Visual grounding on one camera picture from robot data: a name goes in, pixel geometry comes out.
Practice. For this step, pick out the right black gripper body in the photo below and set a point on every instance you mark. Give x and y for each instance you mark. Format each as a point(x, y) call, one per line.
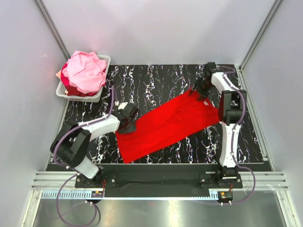
point(202, 86)

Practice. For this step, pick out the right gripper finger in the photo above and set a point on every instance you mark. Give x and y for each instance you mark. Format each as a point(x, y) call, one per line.
point(193, 89)
point(203, 96)

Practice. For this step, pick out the red t-shirt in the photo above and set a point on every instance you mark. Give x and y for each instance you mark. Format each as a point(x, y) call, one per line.
point(169, 123)

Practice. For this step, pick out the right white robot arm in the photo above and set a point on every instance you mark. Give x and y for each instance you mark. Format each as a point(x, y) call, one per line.
point(231, 112)

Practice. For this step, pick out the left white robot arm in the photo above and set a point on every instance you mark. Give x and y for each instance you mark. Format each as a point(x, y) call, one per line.
point(70, 146)

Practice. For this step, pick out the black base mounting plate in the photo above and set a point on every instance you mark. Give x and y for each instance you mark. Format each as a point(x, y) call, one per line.
point(158, 180)

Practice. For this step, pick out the pink t-shirt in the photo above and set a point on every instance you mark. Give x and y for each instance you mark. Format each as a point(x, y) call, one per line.
point(86, 71)

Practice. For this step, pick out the white plastic laundry basket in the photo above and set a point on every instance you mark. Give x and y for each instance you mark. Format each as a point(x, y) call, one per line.
point(60, 91)

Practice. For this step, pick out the peach garment in basket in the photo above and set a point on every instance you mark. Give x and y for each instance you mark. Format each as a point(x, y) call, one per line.
point(58, 74)

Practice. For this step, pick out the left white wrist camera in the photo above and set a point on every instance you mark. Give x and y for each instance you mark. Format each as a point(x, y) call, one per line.
point(120, 106)

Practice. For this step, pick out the aluminium frame rail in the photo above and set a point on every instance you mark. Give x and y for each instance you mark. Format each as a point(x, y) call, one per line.
point(48, 180)

